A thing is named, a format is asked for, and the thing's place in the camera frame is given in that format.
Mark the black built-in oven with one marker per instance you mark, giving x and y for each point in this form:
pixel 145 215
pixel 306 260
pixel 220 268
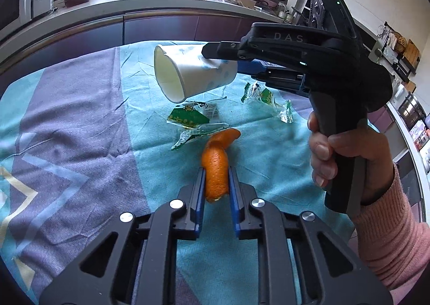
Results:
pixel 368 37

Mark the kitchen counter with brown cabinets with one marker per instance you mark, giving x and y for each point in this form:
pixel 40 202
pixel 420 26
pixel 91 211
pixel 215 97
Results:
pixel 151 24

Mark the clear green-edged wrapper piece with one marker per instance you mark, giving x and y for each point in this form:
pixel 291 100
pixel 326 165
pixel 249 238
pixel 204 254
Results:
pixel 195 135

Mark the green dotted snack wrapper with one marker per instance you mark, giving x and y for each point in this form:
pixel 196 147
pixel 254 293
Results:
pixel 188 115

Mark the beige tray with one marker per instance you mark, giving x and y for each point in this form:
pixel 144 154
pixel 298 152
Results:
pixel 239 0

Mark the small metal pot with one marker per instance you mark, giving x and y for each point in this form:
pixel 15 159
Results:
pixel 285 11

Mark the teal grey printed tablecloth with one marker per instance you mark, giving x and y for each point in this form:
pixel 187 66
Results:
pixel 84 123

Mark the orange peel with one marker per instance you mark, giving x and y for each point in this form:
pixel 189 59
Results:
pixel 216 170

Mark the small clear green wrapper scrap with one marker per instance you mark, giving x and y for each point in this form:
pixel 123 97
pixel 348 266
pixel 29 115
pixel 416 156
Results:
pixel 287 112

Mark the green white candy wrapper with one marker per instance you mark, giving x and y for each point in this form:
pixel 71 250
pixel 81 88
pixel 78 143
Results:
pixel 262 95

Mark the person's right forearm pink sleeve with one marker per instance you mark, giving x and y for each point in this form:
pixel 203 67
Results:
pixel 396 241

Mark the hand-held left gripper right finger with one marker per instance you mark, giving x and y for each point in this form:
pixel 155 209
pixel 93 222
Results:
pixel 234 205

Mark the white dotted paper cup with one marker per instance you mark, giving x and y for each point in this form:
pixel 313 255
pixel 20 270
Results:
pixel 191 69

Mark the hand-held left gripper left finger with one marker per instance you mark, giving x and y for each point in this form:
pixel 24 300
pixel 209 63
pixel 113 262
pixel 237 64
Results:
pixel 200 202

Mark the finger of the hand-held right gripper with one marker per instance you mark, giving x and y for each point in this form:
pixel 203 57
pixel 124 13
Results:
pixel 221 50
pixel 255 66

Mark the cluttered side shelf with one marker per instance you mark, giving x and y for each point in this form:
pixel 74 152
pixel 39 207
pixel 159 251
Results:
pixel 398 51

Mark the person's right hand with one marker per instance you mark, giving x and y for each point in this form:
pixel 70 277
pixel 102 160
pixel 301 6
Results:
pixel 376 163

